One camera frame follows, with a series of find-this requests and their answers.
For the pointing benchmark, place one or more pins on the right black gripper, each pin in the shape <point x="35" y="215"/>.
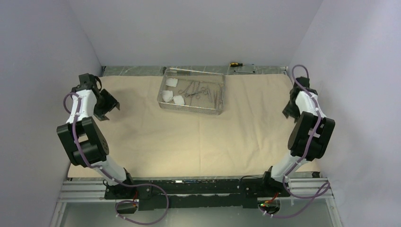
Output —
<point x="287" y="111"/>

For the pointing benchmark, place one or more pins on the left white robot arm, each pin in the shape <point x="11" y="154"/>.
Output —
<point x="81" y="138"/>

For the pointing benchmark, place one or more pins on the beige cloth wrap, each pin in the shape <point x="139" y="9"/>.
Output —
<point x="247" y="138"/>

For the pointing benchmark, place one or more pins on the wire mesh instrument tray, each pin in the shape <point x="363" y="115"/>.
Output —
<point x="212" y="103"/>

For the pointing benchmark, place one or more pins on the surgical scissors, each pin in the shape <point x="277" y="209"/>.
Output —
<point x="197" y="94"/>

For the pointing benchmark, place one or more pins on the white gauze pad lower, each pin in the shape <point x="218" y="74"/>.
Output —
<point x="179" y="100"/>

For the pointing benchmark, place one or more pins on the white gauze pad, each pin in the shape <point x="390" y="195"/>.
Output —
<point x="171" y="82"/>
<point x="167" y="96"/>
<point x="179" y="100"/>

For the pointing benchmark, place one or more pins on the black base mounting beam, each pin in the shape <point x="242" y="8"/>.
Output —
<point x="245" y="192"/>

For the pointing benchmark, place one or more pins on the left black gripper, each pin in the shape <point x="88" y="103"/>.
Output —
<point x="111" y="103"/>

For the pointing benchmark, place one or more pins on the flat metal wrench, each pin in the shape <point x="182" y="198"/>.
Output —
<point x="244" y="72"/>

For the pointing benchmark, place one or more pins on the white gauze pad upper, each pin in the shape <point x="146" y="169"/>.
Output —
<point x="171" y="82"/>

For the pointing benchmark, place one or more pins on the yellow handled screwdriver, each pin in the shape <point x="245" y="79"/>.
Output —
<point x="236" y="64"/>

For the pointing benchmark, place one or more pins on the surgical forceps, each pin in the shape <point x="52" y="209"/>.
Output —
<point x="187" y="88"/>

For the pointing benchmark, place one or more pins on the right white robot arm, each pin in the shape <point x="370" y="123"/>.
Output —
<point x="309" y="138"/>

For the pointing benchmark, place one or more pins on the white gauze pad left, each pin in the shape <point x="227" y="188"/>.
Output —
<point x="167" y="96"/>

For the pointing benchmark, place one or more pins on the aluminium frame rail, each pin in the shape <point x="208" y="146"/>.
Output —
<point x="81" y="203"/>

